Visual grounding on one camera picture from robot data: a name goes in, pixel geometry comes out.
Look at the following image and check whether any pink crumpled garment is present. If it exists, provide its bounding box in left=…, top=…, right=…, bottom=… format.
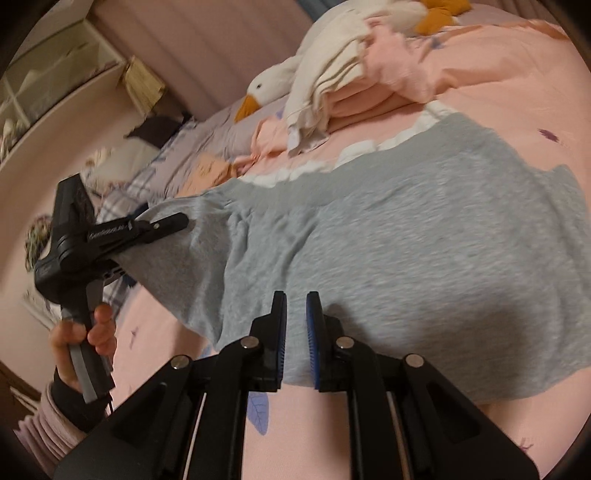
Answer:
left=249, top=115, right=296, bottom=162

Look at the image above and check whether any pink printed duvet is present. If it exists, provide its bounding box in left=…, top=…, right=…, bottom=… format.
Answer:
left=111, top=4, right=591, bottom=480

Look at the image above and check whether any white folded garment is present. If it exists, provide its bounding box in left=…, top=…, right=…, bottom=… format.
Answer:
left=281, top=14, right=370, bottom=155

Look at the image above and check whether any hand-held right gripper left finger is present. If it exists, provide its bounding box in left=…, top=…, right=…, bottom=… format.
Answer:
left=53, top=291, right=288, bottom=480

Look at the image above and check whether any pink rumpled blanket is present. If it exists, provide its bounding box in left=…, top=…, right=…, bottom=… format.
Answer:
left=323, top=18, right=462, bottom=130

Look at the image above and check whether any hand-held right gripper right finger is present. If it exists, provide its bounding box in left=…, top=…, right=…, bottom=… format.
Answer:
left=305, top=291, right=540, bottom=480

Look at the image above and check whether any peach printed folded garment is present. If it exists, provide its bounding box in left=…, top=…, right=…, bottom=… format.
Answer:
left=178, top=152, right=236, bottom=197

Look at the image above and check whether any floral patterned cloth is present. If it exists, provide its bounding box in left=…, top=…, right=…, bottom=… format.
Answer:
left=23, top=215, right=52, bottom=278

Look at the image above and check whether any dark brown cloth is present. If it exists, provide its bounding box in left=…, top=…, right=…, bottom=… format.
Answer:
left=124, top=113, right=192, bottom=148

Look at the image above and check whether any yellow pleated fabric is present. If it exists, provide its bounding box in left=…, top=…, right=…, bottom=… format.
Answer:
left=122, top=55, right=167, bottom=116

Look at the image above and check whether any person's left forearm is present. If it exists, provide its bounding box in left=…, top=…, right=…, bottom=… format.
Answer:
left=11, top=369, right=110, bottom=462

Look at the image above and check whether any white goose plush toy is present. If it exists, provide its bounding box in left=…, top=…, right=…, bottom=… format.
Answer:
left=233, top=0, right=472, bottom=123

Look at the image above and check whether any lavender bed sheet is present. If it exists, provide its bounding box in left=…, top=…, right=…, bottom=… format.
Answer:
left=157, top=95, right=296, bottom=199

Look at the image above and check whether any brown wooden furniture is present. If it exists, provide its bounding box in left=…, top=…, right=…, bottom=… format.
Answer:
left=0, top=360, right=42, bottom=416

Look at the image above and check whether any grey printed sweatshirt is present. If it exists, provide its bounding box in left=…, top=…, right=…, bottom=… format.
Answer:
left=117, top=99, right=585, bottom=402

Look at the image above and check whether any white shelf unit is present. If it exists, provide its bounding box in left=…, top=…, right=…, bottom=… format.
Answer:
left=0, top=16, right=125, bottom=162

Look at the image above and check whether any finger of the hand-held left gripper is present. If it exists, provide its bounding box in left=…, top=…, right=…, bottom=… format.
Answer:
left=130, top=212, right=189, bottom=245

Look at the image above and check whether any person's left hand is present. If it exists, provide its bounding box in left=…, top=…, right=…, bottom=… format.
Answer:
left=50, top=305, right=117, bottom=391

